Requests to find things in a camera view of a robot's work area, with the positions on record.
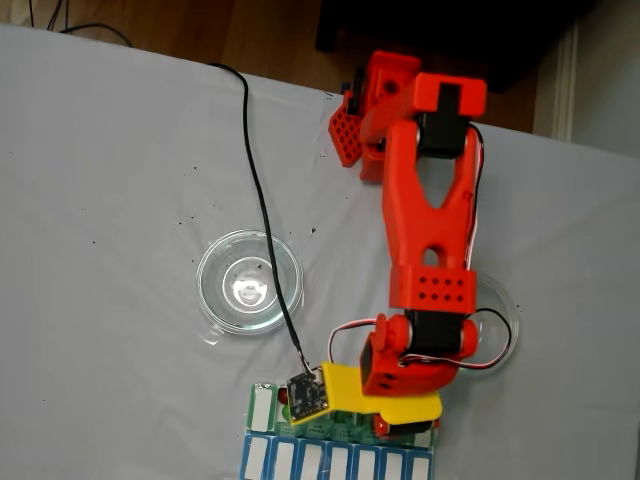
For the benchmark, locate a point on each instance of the clear glass bowl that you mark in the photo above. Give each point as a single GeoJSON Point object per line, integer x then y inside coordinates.
{"type": "Point", "coordinates": [240, 315]}
{"type": "Point", "coordinates": [502, 300]}

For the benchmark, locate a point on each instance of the weekly pill organizer box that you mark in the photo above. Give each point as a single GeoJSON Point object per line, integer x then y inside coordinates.
{"type": "Point", "coordinates": [287, 450]}

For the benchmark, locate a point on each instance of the green round candy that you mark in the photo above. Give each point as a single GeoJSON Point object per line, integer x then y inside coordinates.
{"type": "Point", "coordinates": [284, 414]}

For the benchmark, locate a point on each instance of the dark wooden furniture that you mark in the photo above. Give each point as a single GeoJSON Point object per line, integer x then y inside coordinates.
{"type": "Point", "coordinates": [360, 20]}

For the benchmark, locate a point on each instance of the red perforated mount plate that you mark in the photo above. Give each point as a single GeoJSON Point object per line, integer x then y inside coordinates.
{"type": "Point", "coordinates": [346, 135]}

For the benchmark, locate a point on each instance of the black camera circuit board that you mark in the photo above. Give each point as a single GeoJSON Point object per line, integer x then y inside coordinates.
{"type": "Point", "coordinates": [307, 395]}

